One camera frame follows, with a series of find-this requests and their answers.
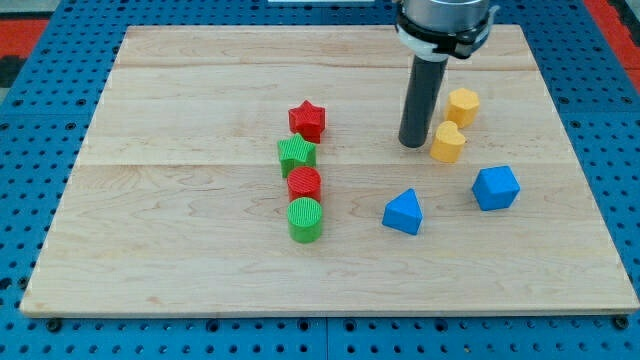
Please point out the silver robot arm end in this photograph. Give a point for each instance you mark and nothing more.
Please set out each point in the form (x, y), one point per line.
(438, 29)

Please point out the red cylinder block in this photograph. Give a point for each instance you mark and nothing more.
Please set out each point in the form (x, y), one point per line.
(304, 181)

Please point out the green star block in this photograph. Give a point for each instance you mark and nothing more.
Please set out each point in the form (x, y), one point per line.
(294, 152)

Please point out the green cylinder block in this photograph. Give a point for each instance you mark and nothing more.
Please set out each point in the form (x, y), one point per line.
(305, 216)

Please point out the red star block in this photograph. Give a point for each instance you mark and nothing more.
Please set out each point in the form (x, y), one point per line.
(307, 120)

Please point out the blue triangle block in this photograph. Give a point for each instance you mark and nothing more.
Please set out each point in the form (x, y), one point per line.
(404, 213)

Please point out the light wooden board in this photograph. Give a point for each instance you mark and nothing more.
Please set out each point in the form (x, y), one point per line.
(176, 206)

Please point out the yellow heart block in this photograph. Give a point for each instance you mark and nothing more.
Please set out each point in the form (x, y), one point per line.
(448, 143)

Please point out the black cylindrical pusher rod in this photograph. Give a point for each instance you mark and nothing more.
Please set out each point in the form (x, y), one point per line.
(421, 97)

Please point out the yellow hexagon block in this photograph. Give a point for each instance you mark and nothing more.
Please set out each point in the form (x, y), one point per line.
(462, 107)

